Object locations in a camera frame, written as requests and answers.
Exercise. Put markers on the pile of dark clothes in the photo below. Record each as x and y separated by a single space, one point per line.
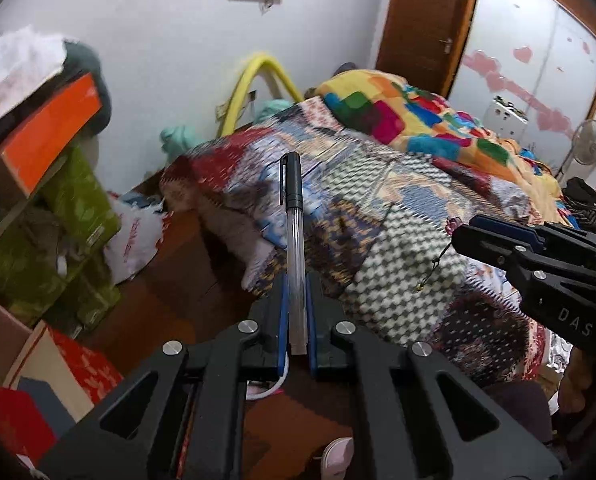
580 200

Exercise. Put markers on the person's right hand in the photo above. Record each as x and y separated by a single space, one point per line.
580 385

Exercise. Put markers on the dark green cloth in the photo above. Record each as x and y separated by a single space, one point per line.
90 70

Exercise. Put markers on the teal plush toy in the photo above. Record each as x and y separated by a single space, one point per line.
177 139

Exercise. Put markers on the plain red box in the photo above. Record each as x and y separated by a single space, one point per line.
17 420

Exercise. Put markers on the orange box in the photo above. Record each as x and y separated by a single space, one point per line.
47 130

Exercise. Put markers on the wardrobe with pink heart stickers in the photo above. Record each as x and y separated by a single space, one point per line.
528 35

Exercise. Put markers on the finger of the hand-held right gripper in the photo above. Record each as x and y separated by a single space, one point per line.
508 227
483 245

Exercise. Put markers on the green patterned box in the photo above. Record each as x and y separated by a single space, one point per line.
82 195
22 270

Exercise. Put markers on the white plastic bag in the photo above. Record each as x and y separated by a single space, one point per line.
132 240

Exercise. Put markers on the red patterned box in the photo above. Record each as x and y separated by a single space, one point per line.
90 365

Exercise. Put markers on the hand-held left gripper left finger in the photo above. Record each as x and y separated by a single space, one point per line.
280 325

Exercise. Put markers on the brown wooden door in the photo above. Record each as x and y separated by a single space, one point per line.
423 20

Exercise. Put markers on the standing fan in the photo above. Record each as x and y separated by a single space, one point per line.
588 142

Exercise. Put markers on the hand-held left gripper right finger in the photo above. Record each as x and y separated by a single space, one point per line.
312 330

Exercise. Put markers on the white cloth pile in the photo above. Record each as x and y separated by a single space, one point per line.
12 70

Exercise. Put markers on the white box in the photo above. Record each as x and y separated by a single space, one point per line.
505 115

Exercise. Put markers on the colourful patchwork fleece blanket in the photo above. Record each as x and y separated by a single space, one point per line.
388 115

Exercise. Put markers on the clear pen with black cap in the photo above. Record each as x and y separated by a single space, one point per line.
294 185

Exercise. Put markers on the patterned patchwork bed sheet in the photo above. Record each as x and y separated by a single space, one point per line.
378 200

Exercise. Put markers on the pink slipper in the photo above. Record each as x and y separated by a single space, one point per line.
338 457

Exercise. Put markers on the yellow hoop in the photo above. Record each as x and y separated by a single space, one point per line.
250 75

